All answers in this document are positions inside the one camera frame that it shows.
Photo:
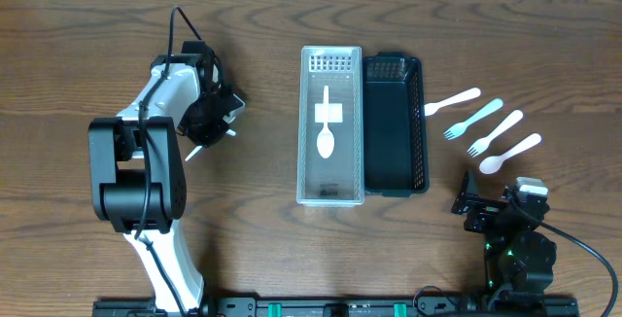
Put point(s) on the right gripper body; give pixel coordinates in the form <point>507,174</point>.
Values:
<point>472,208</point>

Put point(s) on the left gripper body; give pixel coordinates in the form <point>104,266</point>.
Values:
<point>214,125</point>

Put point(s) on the white plastic spoon crosswise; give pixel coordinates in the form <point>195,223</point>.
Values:
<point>193,153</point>

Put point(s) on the short white plastic spoon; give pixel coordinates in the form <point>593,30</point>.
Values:
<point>491,165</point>

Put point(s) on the white plastic fork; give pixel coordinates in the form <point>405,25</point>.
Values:
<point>482,144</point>
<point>431,108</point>

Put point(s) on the mint green plastic fork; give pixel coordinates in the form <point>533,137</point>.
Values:
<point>458,129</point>

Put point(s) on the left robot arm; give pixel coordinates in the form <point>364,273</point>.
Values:
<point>138,182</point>

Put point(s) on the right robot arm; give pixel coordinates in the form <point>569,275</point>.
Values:
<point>518,260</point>

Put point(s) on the black plastic basket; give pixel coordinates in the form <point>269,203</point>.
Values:
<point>394,127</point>

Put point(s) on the clear plastic basket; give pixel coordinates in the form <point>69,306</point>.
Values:
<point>338,180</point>

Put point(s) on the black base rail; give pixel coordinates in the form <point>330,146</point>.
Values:
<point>426,305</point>

